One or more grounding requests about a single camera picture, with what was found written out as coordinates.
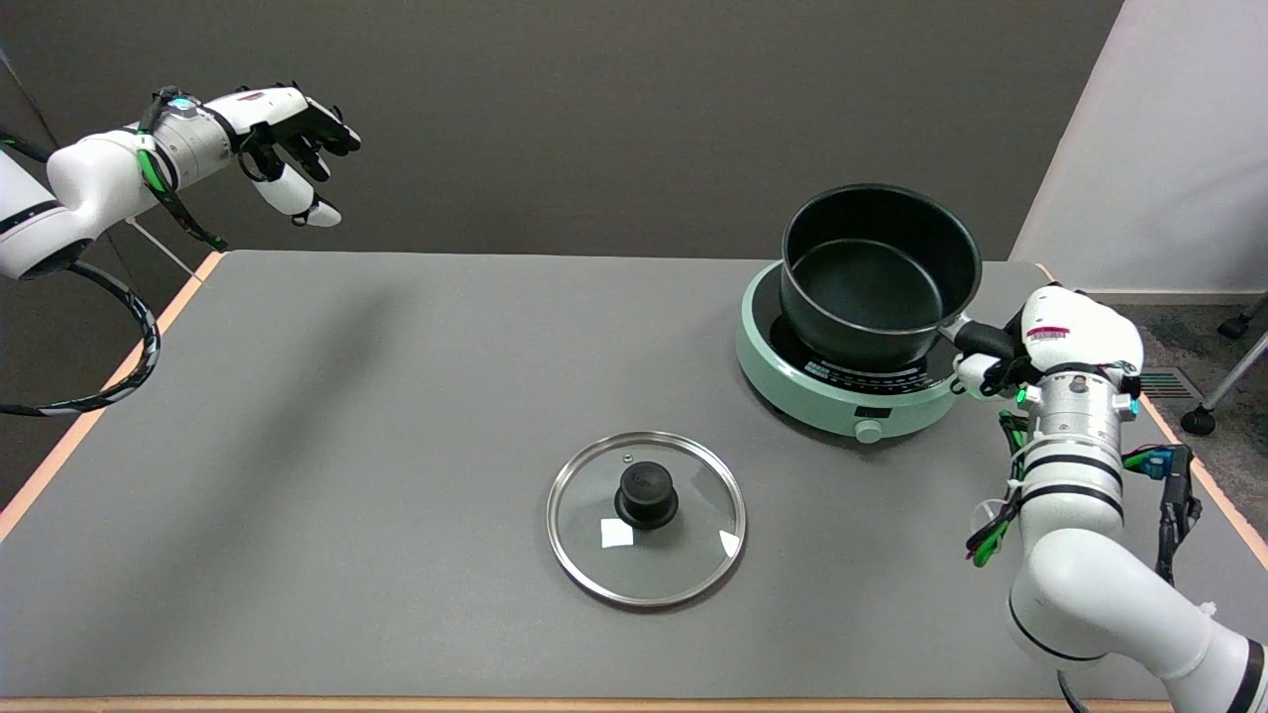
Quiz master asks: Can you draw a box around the black pot with handle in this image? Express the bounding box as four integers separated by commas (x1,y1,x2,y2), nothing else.
780,183,1016,373

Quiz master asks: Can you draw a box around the grey metal chair leg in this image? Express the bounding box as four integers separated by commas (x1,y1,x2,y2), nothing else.
1181,332,1268,437

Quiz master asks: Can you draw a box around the black chair caster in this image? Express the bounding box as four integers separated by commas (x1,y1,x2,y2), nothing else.
1218,292,1268,341

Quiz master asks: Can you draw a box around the glass lid with black knob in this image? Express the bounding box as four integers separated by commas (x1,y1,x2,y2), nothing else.
547,431,748,608

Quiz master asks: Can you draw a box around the mint green induction cooker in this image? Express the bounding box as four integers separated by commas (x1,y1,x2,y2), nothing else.
735,259,979,444

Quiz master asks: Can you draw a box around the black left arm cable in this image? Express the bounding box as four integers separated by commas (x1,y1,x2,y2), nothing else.
0,259,161,417

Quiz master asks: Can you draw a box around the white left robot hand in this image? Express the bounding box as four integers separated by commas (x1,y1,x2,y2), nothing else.
203,84,363,230

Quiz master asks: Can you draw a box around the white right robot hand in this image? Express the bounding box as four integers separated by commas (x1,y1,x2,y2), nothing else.
954,285,1145,402

